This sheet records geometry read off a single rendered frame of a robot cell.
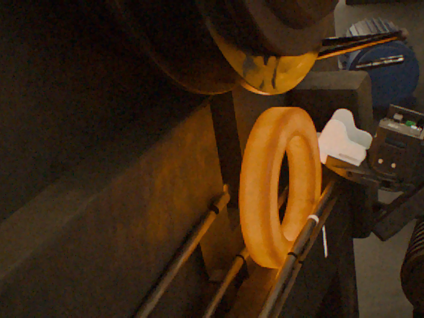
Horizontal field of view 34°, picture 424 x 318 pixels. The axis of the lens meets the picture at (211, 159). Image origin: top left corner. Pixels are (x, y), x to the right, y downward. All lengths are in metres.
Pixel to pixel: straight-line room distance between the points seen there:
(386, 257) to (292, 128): 1.29
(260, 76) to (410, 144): 0.27
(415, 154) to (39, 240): 0.47
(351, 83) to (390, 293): 1.02
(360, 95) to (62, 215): 0.51
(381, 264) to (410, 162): 1.17
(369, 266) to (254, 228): 1.28
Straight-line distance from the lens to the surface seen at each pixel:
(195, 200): 0.72
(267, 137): 0.72
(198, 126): 0.72
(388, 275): 1.95
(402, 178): 0.85
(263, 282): 0.79
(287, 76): 0.68
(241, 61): 0.58
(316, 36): 0.71
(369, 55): 2.81
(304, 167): 0.84
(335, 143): 0.86
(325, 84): 0.95
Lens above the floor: 1.11
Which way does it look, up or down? 24 degrees down
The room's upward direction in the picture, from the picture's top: 10 degrees counter-clockwise
